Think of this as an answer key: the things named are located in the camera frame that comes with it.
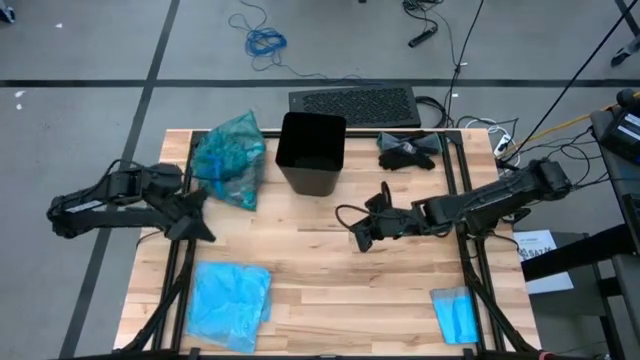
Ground yellow cable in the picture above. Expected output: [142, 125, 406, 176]
[512, 89, 640, 147]

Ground large flat blue bag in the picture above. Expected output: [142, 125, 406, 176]
[185, 259, 274, 355]

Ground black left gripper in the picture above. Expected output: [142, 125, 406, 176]
[149, 188, 217, 244]

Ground long black cable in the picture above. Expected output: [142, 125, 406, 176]
[508, 0, 640, 160]
[443, 0, 486, 124]

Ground black glove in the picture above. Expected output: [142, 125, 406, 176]
[377, 145, 437, 172]

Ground blue coiled cable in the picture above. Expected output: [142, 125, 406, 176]
[227, 0, 386, 87]

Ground white printed paper sign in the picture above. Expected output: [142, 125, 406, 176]
[513, 228, 575, 296]

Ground black electronic device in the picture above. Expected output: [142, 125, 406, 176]
[598, 108, 640, 167]

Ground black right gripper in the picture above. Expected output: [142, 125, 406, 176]
[348, 202, 426, 254]

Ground black equipment cart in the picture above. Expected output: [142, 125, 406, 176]
[519, 88, 640, 360]

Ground teal plastic bin liner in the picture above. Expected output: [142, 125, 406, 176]
[191, 109, 268, 213]

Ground black plastic trash bin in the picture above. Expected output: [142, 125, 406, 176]
[274, 111, 348, 198]

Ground black floor cables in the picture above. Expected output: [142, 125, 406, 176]
[401, 0, 447, 32]

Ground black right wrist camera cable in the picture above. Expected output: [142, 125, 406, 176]
[333, 179, 392, 232]

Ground black perforated metal panel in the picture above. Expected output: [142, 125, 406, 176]
[288, 83, 422, 130]

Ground black chair base leg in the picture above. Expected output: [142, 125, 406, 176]
[610, 37, 640, 67]

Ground dark grey cloth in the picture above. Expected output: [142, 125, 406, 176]
[376, 130, 445, 155]

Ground white power strip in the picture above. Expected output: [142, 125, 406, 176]
[493, 132, 513, 158]

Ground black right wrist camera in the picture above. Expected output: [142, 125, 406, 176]
[364, 193, 397, 214]

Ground small blue bag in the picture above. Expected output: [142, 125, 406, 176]
[430, 286, 480, 346]

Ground black power strip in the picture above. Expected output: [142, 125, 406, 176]
[406, 25, 440, 49]

